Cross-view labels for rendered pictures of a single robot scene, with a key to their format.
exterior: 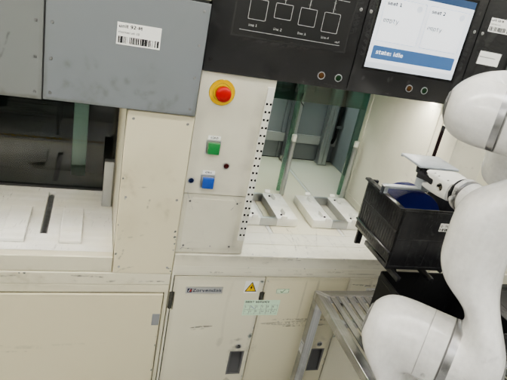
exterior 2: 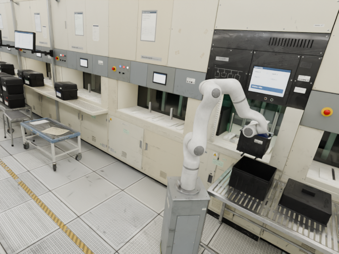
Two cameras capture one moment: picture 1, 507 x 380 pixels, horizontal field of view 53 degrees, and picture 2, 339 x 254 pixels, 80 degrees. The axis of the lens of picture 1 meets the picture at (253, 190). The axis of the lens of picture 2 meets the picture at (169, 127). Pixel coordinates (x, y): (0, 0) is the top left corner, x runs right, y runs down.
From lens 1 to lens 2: 1.31 m
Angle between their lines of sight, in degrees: 49
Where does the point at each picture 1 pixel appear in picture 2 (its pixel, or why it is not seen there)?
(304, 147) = not seen: hidden behind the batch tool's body
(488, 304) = (195, 129)
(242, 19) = (213, 76)
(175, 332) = not seen: hidden behind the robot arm
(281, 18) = (223, 76)
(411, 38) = (265, 81)
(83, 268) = (176, 135)
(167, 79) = (195, 90)
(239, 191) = (212, 123)
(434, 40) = (274, 82)
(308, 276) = (232, 157)
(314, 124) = not seen: hidden behind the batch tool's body
